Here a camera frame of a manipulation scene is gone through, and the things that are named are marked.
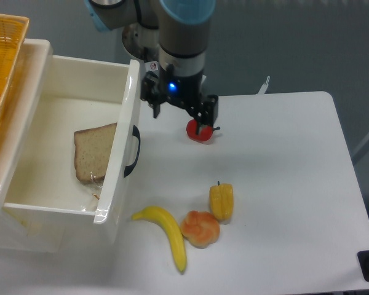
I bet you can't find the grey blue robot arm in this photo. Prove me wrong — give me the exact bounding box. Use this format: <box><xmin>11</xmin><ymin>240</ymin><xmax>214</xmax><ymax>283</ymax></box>
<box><xmin>85</xmin><ymin>1</ymin><xmax>218</xmax><ymax>135</ymax></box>

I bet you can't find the yellow woven basket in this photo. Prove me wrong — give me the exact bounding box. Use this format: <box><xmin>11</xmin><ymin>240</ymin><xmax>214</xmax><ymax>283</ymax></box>
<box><xmin>0</xmin><ymin>14</ymin><xmax>30</xmax><ymax>124</ymax></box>

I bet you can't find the brown bread slice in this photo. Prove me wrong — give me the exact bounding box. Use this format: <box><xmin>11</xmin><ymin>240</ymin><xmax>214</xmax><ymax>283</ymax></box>
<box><xmin>74</xmin><ymin>123</ymin><xmax>117</xmax><ymax>184</ymax></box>

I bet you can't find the yellow toy bell pepper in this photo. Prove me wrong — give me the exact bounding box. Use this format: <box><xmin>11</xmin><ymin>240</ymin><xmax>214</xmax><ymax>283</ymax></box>
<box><xmin>209</xmin><ymin>182</ymin><xmax>234</xmax><ymax>221</ymax></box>

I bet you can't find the white drawer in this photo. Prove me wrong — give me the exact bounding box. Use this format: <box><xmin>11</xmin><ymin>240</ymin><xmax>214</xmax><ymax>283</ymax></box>
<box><xmin>4</xmin><ymin>55</ymin><xmax>140</xmax><ymax>242</ymax></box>

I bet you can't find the white drawer cabinet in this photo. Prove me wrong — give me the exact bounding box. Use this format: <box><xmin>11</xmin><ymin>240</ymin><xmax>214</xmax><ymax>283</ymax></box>
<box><xmin>0</xmin><ymin>39</ymin><xmax>63</xmax><ymax>252</ymax></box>

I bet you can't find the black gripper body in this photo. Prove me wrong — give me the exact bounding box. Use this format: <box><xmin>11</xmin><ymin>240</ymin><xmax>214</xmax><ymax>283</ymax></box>
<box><xmin>140</xmin><ymin>65</ymin><xmax>218</xmax><ymax>125</ymax></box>

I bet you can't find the orange swirl bread roll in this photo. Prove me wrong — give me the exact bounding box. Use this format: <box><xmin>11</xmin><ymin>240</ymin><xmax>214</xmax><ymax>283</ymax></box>
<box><xmin>180</xmin><ymin>210</ymin><xmax>220</xmax><ymax>248</ymax></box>

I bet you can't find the red toy bell pepper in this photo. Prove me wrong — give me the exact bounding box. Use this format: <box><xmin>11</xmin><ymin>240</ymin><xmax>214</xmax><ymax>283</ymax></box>
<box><xmin>186</xmin><ymin>119</ymin><xmax>221</xmax><ymax>143</ymax></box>

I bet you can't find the yellow toy banana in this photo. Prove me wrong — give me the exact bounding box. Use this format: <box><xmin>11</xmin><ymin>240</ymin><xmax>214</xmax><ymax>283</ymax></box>
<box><xmin>131</xmin><ymin>206</ymin><xmax>187</xmax><ymax>273</ymax></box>

